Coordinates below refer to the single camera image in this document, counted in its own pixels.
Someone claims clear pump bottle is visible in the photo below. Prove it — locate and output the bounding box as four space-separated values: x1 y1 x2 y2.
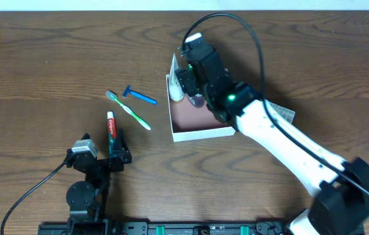
187 94 205 108

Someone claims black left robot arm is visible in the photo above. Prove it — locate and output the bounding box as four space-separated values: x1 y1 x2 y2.
64 129 132 235

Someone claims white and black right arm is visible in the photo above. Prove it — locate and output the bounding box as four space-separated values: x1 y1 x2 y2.
175 39 369 234

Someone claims red and green toothpaste tube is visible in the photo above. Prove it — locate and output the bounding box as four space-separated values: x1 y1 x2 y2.
107 111 117 155

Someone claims white upright tube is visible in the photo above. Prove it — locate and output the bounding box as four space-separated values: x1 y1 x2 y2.
168 54 185 102

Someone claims green and white toothbrush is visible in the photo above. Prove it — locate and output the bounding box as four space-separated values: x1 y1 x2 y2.
105 91 151 131

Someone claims blue disposable razor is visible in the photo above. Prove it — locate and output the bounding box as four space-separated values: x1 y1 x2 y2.
123 85 158 105

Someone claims white and green small box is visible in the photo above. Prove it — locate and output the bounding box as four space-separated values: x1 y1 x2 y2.
267 101 295 123

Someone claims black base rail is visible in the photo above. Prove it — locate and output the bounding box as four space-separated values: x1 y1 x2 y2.
37 221 291 235

